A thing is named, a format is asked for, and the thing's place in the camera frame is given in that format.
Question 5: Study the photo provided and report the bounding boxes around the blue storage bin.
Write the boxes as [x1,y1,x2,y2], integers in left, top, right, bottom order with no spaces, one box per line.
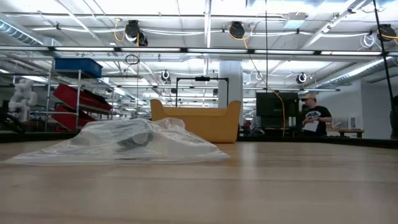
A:
[54,58,103,79]

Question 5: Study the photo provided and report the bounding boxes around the white building column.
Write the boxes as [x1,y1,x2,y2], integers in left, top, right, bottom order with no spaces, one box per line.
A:
[218,60,244,125]

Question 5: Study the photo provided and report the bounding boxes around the thin black slanted pole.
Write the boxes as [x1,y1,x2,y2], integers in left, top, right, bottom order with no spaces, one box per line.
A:
[372,0,395,100]

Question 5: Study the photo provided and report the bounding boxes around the green elastic bandage roll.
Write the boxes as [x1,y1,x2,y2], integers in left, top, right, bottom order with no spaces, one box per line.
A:
[116,130,154,149]

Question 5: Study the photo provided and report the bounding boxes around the black cabinet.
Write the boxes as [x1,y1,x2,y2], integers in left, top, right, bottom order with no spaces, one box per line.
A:
[256,92,302,129]

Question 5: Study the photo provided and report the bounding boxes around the yellow hanging cable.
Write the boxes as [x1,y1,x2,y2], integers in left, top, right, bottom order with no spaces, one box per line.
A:
[228,26,286,138]

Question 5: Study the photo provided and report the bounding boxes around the thin black hanging cable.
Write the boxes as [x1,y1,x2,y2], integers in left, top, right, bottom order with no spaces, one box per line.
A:
[265,0,269,91]

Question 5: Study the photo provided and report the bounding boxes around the person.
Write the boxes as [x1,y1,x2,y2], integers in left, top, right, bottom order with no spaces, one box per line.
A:
[300,93,333,137]
[390,95,398,140]

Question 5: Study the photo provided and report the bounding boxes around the metal shelf rack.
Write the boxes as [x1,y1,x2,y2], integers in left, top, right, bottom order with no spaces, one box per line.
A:
[0,60,144,133]

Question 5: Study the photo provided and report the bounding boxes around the yellow plastic bin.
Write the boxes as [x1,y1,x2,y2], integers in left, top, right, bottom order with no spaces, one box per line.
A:
[150,99,242,144]

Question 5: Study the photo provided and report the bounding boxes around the wooden work table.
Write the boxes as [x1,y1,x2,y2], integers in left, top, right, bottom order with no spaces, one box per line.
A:
[326,128,364,139]

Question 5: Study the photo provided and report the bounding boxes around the clear plastic zip bag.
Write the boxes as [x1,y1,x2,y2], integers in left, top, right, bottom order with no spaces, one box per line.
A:
[6,117,230,166]

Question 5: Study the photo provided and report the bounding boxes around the long ceiling light bar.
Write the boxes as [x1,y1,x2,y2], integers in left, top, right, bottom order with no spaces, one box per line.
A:
[0,45,398,57]

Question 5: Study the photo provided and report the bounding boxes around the red storage bin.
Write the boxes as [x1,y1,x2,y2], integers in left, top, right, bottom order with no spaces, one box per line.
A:
[52,83,113,114]
[51,105,99,131]

